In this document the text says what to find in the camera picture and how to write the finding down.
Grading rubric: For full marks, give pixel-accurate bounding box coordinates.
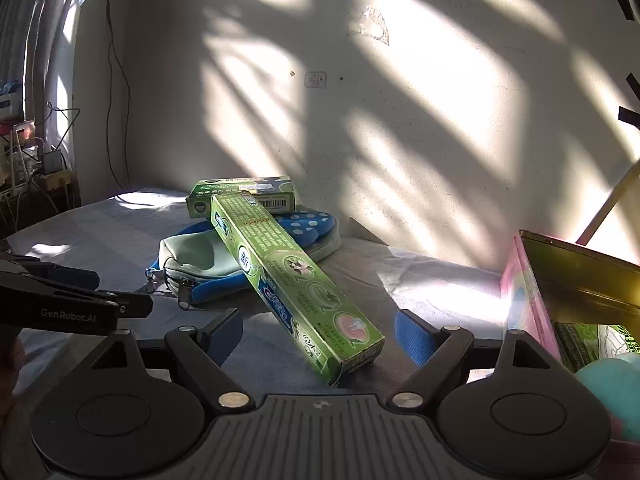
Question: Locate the pink macaron biscuit tin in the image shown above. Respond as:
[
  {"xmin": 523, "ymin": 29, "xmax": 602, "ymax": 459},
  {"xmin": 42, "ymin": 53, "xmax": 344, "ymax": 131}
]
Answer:
[{"xmin": 500, "ymin": 230, "xmax": 639, "ymax": 363}]

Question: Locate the white power cable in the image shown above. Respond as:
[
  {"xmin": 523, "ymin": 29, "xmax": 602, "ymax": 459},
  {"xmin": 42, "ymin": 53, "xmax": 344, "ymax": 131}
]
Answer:
[{"xmin": 575, "ymin": 159, "xmax": 640, "ymax": 247}]

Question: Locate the white wall socket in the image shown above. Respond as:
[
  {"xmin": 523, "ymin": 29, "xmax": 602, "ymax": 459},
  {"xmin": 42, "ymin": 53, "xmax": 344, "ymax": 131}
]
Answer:
[{"xmin": 304, "ymin": 72, "xmax": 326, "ymax": 89}]

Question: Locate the green box inside tin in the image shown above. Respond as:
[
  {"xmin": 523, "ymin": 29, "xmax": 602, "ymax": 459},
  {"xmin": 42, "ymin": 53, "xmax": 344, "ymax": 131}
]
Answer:
[{"xmin": 553, "ymin": 322, "xmax": 639, "ymax": 372}]

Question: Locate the long green toothpaste box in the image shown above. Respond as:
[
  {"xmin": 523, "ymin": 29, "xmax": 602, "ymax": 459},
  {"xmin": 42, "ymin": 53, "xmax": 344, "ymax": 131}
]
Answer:
[{"xmin": 210, "ymin": 193, "xmax": 385, "ymax": 385}]

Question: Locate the teal plush toy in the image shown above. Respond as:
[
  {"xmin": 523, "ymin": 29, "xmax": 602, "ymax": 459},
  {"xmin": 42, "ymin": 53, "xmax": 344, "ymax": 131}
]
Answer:
[{"xmin": 576, "ymin": 353, "xmax": 639, "ymax": 442}]

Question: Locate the black hanging wire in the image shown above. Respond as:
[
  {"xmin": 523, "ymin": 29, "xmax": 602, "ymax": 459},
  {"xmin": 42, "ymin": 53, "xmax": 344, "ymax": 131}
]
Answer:
[{"xmin": 102, "ymin": 0, "xmax": 132, "ymax": 192}]

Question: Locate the person's left hand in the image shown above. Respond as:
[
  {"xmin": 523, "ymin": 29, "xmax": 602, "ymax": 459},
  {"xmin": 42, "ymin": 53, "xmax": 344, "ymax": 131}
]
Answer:
[{"xmin": 0, "ymin": 337, "xmax": 25, "ymax": 420}]

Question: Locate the teal zipper pouch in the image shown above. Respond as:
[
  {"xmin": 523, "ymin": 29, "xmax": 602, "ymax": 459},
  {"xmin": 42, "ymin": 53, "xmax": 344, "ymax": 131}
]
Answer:
[{"xmin": 145, "ymin": 230, "xmax": 250, "ymax": 310}]

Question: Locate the grey bed sheet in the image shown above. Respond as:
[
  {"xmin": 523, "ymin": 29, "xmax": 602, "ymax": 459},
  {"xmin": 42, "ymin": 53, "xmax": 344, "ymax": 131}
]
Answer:
[{"xmin": 0, "ymin": 187, "xmax": 511, "ymax": 480}]

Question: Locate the cluttered side shelf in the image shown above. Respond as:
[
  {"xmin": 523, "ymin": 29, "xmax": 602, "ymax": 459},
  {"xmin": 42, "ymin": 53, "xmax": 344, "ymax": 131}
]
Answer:
[{"xmin": 1, "ymin": 80, "xmax": 81, "ymax": 238}]

